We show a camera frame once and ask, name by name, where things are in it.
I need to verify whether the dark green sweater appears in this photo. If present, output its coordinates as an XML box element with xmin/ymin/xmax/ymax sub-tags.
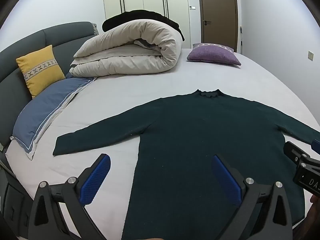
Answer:
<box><xmin>52</xmin><ymin>89</ymin><xmax>320</xmax><ymax>240</ymax></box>

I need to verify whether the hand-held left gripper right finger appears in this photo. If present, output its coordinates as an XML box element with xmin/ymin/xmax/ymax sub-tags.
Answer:
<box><xmin>211</xmin><ymin>154</ymin><xmax>293</xmax><ymax>240</ymax></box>

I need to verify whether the grey upholstered bed frame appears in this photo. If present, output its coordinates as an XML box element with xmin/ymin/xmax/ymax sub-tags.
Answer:
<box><xmin>0</xmin><ymin>21</ymin><xmax>98</xmax><ymax>233</ymax></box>

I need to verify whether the rolled beige duvet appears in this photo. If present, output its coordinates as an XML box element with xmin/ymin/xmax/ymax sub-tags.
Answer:
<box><xmin>70</xmin><ymin>19</ymin><xmax>182</xmax><ymax>77</ymax></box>

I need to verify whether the blue pillow with white edge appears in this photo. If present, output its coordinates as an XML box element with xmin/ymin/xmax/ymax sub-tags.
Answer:
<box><xmin>10</xmin><ymin>77</ymin><xmax>97</xmax><ymax>160</ymax></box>

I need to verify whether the yellow cushion with patterned band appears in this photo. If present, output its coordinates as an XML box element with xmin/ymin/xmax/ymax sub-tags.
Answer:
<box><xmin>16</xmin><ymin>45</ymin><xmax>66</xmax><ymax>99</ymax></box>

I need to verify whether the black cloth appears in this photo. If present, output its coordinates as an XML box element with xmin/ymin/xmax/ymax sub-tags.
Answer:
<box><xmin>102</xmin><ymin>9</ymin><xmax>185</xmax><ymax>42</ymax></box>

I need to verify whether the brown door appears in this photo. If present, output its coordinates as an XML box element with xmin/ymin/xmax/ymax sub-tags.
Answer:
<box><xmin>197</xmin><ymin>0</ymin><xmax>238</xmax><ymax>52</ymax></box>

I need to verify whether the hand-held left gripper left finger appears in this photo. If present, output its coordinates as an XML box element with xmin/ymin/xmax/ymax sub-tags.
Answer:
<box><xmin>27</xmin><ymin>153</ymin><xmax>112</xmax><ymax>240</ymax></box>

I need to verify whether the purple cushion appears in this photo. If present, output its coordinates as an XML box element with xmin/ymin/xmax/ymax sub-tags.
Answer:
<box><xmin>187</xmin><ymin>43</ymin><xmax>242</xmax><ymax>66</ymax></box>

